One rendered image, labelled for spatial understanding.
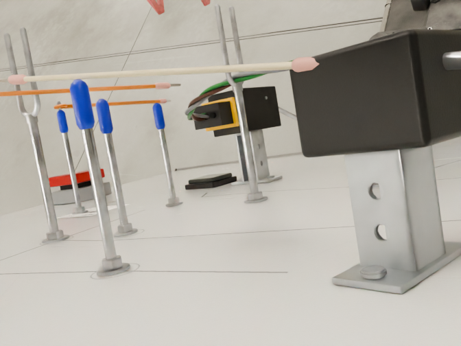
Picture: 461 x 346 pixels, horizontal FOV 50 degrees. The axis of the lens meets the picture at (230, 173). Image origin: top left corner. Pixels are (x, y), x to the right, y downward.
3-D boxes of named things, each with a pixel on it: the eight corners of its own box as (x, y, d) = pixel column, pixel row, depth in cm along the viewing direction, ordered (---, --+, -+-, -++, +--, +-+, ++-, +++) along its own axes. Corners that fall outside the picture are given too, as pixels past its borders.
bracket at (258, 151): (282, 178, 49) (274, 127, 48) (268, 182, 47) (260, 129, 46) (245, 180, 52) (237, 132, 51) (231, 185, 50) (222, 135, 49)
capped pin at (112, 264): (107, 266, 23) (72, 83, 23) (136, 264, 23) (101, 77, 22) (90, 277, 22) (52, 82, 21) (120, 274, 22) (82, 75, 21)
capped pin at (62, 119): (91, 210, 48) (69, 99, 47) (82, 213, 47) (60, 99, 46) (77, 212, 49) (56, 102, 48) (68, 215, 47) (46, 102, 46)
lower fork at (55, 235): (35, 244, 34) (-8, 32, 32) (55, 237, 35) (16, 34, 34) (55, 243, 33) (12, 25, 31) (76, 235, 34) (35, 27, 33)
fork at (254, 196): (254, 198, 38) (223, 9, 37) (273, 197, 37) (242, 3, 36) (238, 204, 36) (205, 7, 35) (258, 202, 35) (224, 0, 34)
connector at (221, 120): (250, 120, 47) (247, 99, 47) (220, 125, 43) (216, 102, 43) (225, 125, 49) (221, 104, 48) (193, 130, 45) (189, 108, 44)
